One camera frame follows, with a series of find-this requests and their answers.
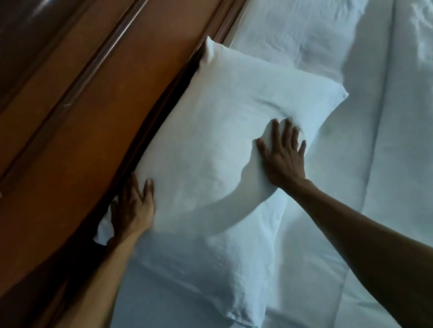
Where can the person's right hand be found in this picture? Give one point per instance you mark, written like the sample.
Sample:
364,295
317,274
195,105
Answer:
283,162

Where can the person's left hand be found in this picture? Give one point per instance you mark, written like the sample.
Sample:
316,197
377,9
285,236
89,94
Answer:
132,216

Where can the person's right thumb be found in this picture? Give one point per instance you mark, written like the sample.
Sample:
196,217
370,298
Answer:
265,151

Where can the person's right little finger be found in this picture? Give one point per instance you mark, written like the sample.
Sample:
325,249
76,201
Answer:
302,148

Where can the person's left thumb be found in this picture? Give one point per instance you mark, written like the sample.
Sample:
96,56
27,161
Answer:
148,191

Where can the person's right middle finger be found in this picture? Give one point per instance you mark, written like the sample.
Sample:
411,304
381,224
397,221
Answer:
286,134

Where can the white pillow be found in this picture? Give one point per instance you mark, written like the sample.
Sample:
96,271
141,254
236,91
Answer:
218,177

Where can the person's left forearm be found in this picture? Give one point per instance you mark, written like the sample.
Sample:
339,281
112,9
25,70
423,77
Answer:
74,310

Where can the person's right forearm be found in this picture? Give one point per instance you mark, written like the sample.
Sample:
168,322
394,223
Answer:
391,261

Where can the white bed sheet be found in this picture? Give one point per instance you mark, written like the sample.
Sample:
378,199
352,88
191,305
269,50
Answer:
308,76

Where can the brown wooden headboard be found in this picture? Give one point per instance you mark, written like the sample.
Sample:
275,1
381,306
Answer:
54,124

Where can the white duvet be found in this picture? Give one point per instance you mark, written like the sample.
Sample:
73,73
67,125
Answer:
415,122

